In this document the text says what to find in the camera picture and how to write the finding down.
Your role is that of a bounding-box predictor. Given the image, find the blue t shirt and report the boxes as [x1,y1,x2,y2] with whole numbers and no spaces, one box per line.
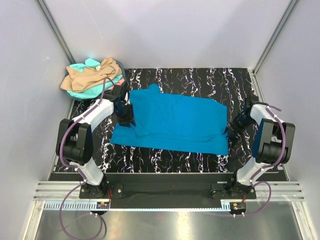
[110,84,229,156]

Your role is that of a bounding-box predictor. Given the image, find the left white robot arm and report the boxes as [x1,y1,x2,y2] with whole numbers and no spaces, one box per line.
[56,85,136,198]

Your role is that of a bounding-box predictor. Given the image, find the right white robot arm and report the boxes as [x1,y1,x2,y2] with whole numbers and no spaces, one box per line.
[224,95,296,198]

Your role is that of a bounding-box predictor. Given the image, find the coral pink t shirt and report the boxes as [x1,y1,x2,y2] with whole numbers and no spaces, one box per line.
[114,77,125,86]

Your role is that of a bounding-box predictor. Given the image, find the mint green t shirt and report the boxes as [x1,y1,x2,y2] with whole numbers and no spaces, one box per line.
[66,57,125,100]

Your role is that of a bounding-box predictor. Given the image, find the dark grey laundry basket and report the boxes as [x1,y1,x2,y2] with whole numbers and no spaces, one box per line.
[65,59,127,100]

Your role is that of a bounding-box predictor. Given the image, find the beige t shirt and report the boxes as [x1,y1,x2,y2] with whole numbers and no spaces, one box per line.
[60,57,122,93]

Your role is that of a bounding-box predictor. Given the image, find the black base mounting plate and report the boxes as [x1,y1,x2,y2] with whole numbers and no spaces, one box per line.
[79,173,257,200]

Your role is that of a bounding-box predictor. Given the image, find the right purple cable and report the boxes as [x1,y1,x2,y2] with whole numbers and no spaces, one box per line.
[247,104,287,217]

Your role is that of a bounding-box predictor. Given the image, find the purple cable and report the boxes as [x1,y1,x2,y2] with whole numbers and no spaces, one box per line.
[58,76,116,238]
[247,104,287,217]

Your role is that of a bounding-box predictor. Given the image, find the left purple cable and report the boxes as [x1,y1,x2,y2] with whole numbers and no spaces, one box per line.
[58,76,116,238]

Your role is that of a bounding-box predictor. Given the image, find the left aluminium corner post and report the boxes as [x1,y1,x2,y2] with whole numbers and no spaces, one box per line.
[35,0,76,64]

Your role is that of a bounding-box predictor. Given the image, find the aluminium corner post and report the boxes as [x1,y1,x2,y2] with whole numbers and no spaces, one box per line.
[252,0,300,76]
[35,0,76,64]

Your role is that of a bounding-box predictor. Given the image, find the right slotted cable duct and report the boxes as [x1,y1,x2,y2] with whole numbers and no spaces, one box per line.
[220,199,247,212]

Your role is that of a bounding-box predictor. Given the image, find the slotted cable duct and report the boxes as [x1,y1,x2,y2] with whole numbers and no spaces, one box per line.
[220,199,247,212]
[44,200,110,211]

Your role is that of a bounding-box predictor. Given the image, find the left slotted cable duct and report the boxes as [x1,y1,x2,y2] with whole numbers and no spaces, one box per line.
[44,200,110,211]

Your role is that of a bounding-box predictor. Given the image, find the aluminium front frame rail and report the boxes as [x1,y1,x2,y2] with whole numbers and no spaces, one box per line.
[34,181,305,202]

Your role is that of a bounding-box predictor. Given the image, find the right aluminium corner post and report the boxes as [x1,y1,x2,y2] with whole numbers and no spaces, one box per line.
[252,0,300,76]

